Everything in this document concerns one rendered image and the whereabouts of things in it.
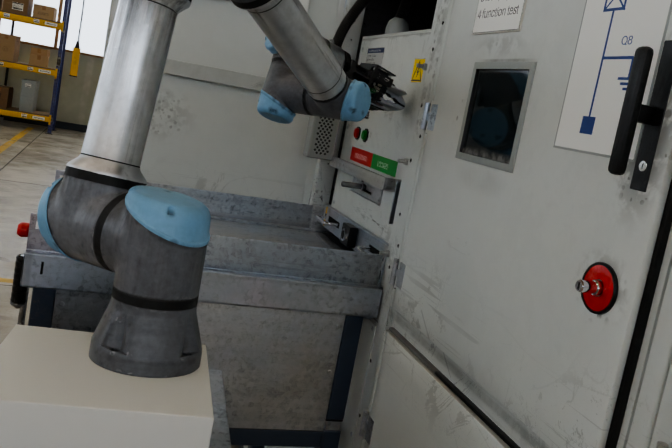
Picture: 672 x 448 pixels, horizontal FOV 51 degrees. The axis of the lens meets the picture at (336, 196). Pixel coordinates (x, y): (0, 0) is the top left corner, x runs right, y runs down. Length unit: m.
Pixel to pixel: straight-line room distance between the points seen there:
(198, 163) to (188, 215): 1.10
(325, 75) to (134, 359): 0.56
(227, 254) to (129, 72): 0.47
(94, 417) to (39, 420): 0.06
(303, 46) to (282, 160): 0.92
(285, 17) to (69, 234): 0.45
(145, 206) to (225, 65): 1.13
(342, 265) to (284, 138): 0.68
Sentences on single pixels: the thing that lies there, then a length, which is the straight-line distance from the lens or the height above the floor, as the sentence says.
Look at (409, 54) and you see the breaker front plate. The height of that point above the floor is 1.34.
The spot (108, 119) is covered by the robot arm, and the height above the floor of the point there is 1.12.
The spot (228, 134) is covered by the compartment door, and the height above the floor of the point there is 1.06.
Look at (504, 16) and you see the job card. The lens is 1.15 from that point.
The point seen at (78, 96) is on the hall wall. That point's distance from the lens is 12.63.
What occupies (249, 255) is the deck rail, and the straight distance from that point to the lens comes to 1.40.
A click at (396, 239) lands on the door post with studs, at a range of 1.43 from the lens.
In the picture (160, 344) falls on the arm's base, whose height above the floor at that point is 0.85.
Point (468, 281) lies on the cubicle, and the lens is 1.12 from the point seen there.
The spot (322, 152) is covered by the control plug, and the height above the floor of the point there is 1.07.
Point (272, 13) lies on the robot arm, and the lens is 1.10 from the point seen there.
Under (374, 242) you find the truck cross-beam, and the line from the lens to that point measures 1.61.
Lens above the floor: 1.20
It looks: 7 degrees down
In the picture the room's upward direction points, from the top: 11 degrees clockwise
